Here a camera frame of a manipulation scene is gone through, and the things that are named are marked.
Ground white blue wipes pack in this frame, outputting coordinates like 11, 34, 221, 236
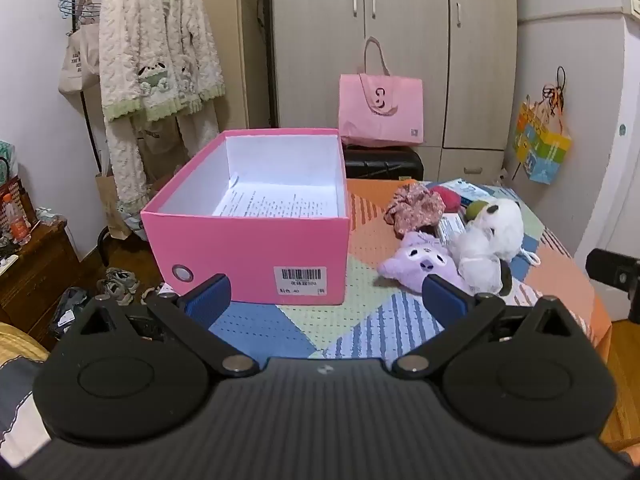
445, 178, 497, 206

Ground brown woven basket bag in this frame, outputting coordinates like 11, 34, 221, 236
0, 176, 40, 231

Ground green tissue pack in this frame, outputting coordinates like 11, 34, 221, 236
0, 140, 20, 183

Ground printed paper sheet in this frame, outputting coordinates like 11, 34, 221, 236
212, 182, 341, 218

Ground cream fluffy cardigan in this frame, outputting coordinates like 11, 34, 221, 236
98, 0, 226, 123

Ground black suitcase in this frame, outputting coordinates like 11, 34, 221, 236
344, 144, 424, 181

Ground orange drink bottle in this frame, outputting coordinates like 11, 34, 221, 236
1, 195, 32, 246

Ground patchwork table cover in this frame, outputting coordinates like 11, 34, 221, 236
207, 178, 615, 361

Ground pink tote bag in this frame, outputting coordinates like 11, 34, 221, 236
338, 36, 426, 148

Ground yellow grey bedding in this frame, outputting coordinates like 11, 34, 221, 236
0, 322, 53, 466

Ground blue wire hangers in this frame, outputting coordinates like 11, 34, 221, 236
57, 0, 103, 18

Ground grey sneaker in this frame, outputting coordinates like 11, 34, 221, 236
97, 280, 136, 306
105, 267, 140, 291

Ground pink floral scrunchie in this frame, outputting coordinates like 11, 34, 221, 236
384, 183, 446, 238

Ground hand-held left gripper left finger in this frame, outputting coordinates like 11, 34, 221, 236
60, 273, 261, 376

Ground beige canvas tote bag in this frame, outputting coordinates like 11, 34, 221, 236
57, 0, 106, 96

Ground brown paper bag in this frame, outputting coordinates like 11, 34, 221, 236
95, 172, 133, 240

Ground black coat rack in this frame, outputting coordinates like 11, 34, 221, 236
70, 0, 131, 267

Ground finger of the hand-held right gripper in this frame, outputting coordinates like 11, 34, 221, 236
586, 248, 640, 326

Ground purple plush toy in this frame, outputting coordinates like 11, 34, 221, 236
376, 231, 473, 295

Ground beige wardrobe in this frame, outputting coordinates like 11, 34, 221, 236
270, 0, 518, 183

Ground white panda plush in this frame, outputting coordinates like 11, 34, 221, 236
447, 197, 542, 293

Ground wooden nightstand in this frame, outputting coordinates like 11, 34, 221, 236
0, 220, 81, 351

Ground small white tissue packet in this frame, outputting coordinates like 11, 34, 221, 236
434, 212, 471, 242

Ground pink fluffy pompom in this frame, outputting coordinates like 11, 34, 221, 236
430, 186, 463, 211

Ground colourful gift bag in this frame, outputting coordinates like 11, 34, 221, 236
513, 66, 572, 186

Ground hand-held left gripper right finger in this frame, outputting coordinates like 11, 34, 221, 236
392, 275, 588, 378

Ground pink cardboard box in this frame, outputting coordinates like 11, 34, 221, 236
140, 128, 351, 306

